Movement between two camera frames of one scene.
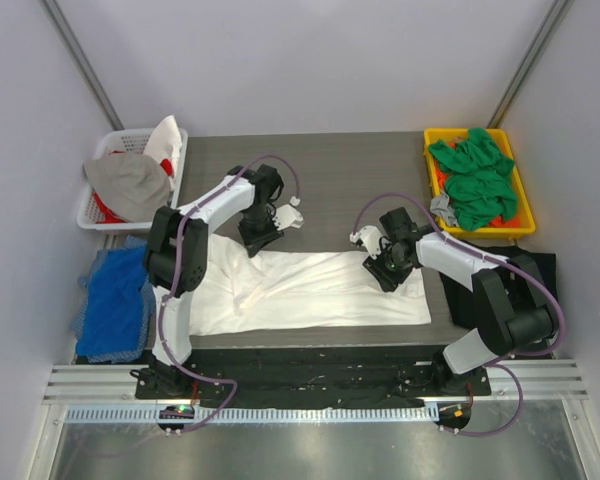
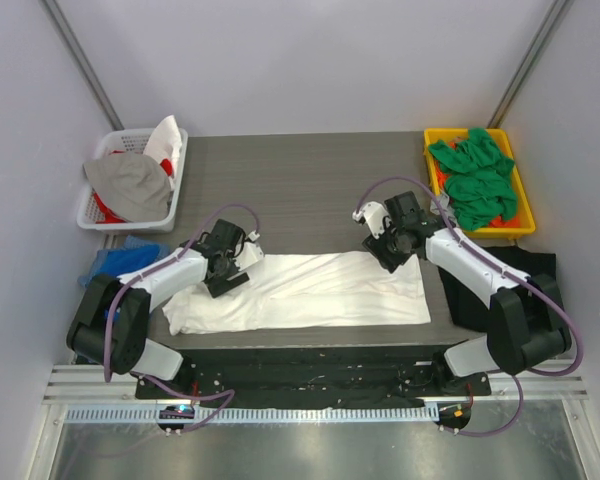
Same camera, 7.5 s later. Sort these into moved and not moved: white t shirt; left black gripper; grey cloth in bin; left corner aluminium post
Moved: left black gripper
Not moved: white t shirt; grey cloth in bin; left corner aluminium post
